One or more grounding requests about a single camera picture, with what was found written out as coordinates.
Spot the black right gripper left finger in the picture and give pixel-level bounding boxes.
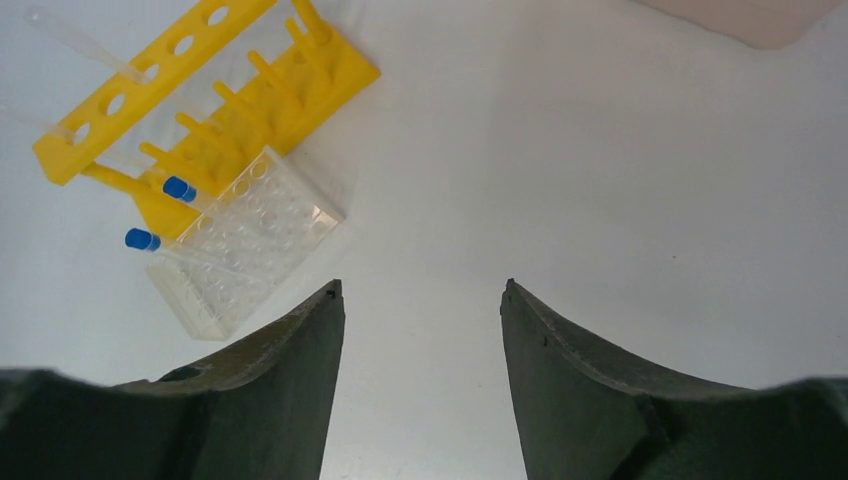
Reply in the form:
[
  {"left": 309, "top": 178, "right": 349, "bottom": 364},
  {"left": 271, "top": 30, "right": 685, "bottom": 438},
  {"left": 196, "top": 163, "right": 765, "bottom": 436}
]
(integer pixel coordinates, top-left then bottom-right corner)
[{"left": 1, "top": 280, "right": 345, "bottom": 479}]

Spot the clear well plate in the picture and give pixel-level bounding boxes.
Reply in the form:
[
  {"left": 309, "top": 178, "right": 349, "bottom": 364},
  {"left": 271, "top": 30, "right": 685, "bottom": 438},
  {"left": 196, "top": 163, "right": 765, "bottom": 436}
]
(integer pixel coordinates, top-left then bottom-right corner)
[{"left": 144, "top": 147, "right": 346, "bottom": 341}]

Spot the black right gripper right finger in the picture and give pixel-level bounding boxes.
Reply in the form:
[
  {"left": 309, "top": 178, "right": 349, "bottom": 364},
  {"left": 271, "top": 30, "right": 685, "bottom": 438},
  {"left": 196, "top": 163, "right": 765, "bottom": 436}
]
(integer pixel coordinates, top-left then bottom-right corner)
[{"left": 500, "top": 280, "right": 847, "bottom": 479}]

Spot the yellow test tube rack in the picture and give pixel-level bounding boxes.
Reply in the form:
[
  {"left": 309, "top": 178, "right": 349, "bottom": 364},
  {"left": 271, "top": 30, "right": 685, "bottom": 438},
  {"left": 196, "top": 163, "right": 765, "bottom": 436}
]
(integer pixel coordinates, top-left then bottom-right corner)
[{"left": 25, "top": 1, "right": 380, "bottom": 237}]

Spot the pink plastic bin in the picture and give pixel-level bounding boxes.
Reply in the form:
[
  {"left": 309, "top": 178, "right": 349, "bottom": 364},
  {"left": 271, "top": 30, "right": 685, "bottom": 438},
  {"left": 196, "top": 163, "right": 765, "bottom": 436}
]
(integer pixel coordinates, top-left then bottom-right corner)
[{"left": 640, "top": 0, "right": 845, "bottom": 50}]

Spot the blue-capped tube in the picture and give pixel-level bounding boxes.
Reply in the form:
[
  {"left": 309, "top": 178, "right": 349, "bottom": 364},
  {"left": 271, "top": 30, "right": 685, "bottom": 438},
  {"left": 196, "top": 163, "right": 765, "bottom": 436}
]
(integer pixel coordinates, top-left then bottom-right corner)
[
  {"left": 124, "top": 228, "right": 258, "bottom": 281},
  {"left": 162, "top": 176, "right": 223, "bottom": 213}
]

